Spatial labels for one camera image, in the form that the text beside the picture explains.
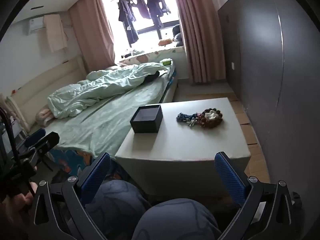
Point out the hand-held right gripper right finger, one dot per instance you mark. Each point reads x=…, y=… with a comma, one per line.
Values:
x=228, y=177

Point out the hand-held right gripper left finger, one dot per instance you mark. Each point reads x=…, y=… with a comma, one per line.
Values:
x=96, y=177

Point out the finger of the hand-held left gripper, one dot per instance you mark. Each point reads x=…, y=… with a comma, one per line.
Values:
x=35, y=135
x=47, y=140

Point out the black box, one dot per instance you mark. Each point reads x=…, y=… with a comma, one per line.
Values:
x=150, y=122

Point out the person's left hand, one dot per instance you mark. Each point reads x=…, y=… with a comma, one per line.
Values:
x=31, y=190

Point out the pink pillow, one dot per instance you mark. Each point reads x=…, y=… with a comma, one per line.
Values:
x=43, y=116

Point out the person's left leg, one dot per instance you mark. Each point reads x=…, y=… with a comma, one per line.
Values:
x=117, y=205

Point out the person's leg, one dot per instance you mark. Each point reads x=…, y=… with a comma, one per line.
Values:
x=175, y=220
x=117, y=205

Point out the flat cardboard sheets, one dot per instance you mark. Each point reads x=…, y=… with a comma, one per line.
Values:
x=247, y=130

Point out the white square table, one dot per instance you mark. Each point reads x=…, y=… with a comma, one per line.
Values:
x=190, y=142

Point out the cream headboard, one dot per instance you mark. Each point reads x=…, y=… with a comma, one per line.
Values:
x=50, y=80

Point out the bed with green sheet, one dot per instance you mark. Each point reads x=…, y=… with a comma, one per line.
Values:
x=105, y=120

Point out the person's right leg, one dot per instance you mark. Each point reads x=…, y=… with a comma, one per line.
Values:
x=175, y=220

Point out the light green quilt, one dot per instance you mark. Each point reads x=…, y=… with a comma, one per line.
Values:
x=100, y=90

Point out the beige hanging towel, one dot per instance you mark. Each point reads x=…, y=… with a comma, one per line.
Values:
x=56, y=32

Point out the white air conditioner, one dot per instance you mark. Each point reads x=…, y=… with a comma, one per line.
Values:
x=35, y=26

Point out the black cloth item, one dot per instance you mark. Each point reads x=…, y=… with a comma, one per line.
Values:
x=151, y=77

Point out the grey wardrobe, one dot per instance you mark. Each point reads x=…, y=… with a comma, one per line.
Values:
x=270, y=67

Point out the pink curtain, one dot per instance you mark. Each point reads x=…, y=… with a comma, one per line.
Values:
x=200, y=37
x=92, y=30

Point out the green tissue box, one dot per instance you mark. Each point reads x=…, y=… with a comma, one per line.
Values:
x=166, y=62

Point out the printed window seat cushion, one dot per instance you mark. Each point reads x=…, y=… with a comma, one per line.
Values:
x=150, y=55

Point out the dark hanging garment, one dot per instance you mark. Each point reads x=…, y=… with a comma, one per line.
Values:
x=127, y=20
x=142, y=6
x=157, y=5

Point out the orange plush toy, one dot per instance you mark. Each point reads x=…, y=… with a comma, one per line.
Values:
x=165, y=42

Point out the dark round cushion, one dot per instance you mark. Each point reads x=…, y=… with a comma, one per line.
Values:
x=178, y=36

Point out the white wall socket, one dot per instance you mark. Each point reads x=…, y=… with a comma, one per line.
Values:
x=233, y=65

